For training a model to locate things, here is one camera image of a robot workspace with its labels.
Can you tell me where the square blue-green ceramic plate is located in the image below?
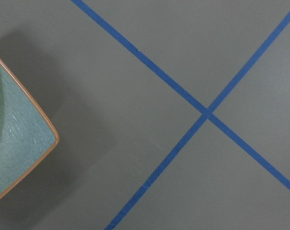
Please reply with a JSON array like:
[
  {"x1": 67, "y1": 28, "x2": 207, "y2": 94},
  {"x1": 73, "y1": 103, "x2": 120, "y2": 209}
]
[{"x1": 0, "y1": 58, "x2": 59, "y2": 200}]

